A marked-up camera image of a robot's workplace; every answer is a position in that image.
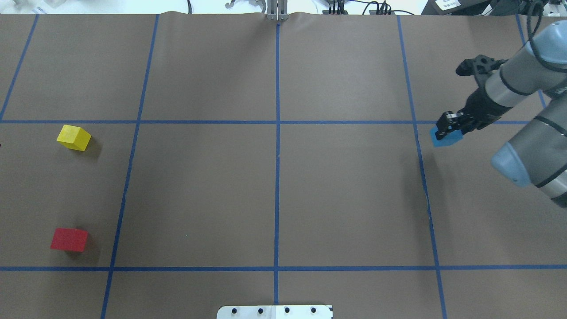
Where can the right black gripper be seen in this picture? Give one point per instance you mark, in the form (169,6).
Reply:
(479,107)

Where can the blue block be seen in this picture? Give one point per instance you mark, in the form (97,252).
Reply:
(446,140)

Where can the red block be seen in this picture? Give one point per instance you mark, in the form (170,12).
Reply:
(69,240)

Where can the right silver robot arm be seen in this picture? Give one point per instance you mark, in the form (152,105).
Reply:
(536,154)

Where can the brown paper table cover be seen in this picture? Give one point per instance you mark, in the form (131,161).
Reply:
(237,162)

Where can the yellow block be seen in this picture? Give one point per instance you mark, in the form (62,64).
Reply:
(74,138)

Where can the aluminium frame post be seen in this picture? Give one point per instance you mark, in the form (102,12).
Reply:
(276,10)

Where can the white pedestal column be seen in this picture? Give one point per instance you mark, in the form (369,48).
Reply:
(276,312)

